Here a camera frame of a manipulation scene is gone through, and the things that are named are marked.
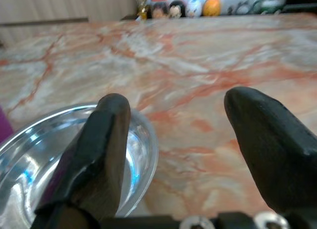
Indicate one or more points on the black mouse-eared egg figurine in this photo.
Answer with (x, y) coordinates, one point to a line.
(177, 8)

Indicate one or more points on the dark wooden sideboard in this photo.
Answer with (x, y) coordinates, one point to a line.
(247, 14)

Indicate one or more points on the orange egg figurine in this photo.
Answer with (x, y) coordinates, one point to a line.
(212, 6)

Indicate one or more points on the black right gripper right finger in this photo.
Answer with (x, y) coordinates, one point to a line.
(272, 145)

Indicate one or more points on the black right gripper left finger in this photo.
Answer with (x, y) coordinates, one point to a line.
(99, 150)

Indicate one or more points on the purple mat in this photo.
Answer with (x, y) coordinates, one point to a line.
(4, 125)

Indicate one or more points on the dark-haired egg figurine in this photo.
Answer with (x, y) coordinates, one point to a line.
(159, 10)

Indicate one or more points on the white blue egg figurine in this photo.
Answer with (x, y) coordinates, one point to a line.
(194, 7)

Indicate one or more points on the clear glass bowl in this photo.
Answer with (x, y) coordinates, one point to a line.
(27, 162)

